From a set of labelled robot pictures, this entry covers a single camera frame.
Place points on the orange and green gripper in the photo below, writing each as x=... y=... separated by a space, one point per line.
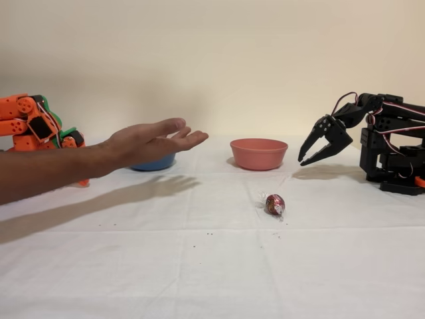
x=70 y=142

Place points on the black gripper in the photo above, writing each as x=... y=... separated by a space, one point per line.
x=336 y=132

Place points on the red candy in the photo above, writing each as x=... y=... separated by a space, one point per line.
x=275 y=203

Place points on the person's bare forearm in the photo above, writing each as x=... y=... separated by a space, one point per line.
x=50 y=169

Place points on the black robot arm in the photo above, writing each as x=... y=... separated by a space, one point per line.
x=391 y=149

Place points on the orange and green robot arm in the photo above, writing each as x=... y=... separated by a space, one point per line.
x=20 y=126

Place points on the person's bare hand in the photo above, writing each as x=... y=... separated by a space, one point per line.
x=149 y=141

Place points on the pink plastic bowl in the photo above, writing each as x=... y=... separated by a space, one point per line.
x=259 y=154

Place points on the blue plastic bowl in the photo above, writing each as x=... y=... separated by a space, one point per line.
x=159 y=163

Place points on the orange table clamp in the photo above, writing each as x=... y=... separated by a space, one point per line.
x=421 y=181

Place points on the white tablecloth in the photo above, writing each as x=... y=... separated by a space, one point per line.
x=212 y=266

